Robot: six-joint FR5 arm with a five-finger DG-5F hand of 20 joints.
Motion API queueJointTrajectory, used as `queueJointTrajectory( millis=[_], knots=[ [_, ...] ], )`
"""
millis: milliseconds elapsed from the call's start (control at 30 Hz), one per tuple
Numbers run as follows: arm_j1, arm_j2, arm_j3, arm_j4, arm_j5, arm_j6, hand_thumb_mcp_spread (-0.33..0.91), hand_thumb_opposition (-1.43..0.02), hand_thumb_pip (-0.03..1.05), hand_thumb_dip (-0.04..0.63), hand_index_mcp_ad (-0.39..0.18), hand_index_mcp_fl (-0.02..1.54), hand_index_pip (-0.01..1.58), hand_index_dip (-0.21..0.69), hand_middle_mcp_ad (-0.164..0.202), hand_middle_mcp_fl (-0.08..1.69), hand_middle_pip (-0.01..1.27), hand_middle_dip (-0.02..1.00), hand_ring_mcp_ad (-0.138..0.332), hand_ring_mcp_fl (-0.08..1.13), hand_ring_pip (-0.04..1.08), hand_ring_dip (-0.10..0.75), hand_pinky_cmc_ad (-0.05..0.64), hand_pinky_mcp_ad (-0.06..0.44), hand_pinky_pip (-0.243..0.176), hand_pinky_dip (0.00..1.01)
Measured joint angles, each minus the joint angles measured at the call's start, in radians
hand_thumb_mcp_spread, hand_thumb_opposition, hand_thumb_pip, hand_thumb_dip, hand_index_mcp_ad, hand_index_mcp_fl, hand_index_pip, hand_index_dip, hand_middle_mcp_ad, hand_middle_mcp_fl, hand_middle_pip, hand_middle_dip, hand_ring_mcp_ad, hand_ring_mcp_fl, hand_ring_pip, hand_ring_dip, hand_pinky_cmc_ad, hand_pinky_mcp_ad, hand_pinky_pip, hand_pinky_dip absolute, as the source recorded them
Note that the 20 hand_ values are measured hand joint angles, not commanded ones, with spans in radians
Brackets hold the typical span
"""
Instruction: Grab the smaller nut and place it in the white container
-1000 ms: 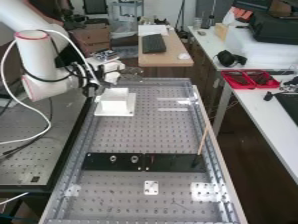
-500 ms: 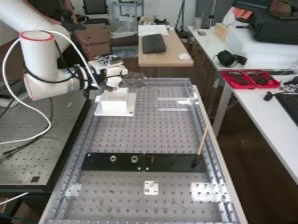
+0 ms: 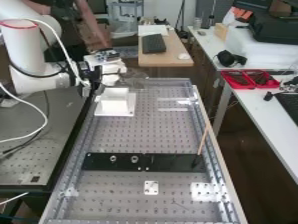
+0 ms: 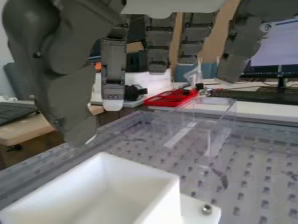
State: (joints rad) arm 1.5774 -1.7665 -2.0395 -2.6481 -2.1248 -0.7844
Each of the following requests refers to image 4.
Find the small white box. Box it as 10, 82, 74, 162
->
0, 151, 223, 224

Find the dark keyboard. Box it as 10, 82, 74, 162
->
206, 87, 298, 106

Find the black keyboard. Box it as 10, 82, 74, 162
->
0, 101, 39, 127

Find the wooden desk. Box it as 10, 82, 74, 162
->
0, 103, 104, 148

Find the red tray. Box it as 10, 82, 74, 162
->
142, 87, 199, 108

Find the silver screw head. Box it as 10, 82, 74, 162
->
200, 204, 214, 215

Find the long white desk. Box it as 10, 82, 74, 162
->
90, 71, 298, 121

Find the clear box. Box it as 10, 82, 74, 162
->
0, 96, 298, 224

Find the bright computer screen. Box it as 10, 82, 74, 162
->
248, 18, 298, 69

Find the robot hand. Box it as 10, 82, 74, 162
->
1, 0, 298, 148

